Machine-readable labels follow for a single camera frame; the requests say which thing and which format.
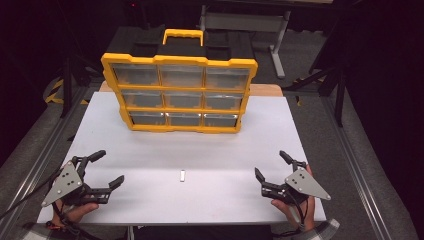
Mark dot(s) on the small white piece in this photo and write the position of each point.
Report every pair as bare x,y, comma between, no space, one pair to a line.
182,175

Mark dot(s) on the person's left hand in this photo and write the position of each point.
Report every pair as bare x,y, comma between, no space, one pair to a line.
78,211

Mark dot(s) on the person's right hand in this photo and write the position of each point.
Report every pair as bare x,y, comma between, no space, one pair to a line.
290,210

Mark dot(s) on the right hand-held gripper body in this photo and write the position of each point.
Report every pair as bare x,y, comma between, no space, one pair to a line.
305,185

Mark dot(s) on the aluminium rail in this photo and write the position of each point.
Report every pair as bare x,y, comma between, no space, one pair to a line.
360,176
36,170

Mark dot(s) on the yellow black hazard tape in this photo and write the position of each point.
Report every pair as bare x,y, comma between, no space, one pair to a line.
53,95

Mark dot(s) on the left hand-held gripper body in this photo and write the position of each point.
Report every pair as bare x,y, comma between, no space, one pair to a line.
65,183

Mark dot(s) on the black stand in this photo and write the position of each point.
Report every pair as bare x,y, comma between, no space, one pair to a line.
340,100
67,86

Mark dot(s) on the clear plastic organizer drawer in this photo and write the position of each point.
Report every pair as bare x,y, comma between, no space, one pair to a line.
223,101

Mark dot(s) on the yellow drawer organizer cabinet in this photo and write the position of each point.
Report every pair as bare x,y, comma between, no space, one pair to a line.
180,60

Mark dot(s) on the set of clear plastic drawers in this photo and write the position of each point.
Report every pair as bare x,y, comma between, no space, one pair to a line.
181,76

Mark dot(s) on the grey metal desk frame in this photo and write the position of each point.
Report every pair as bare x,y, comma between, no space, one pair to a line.
246,21

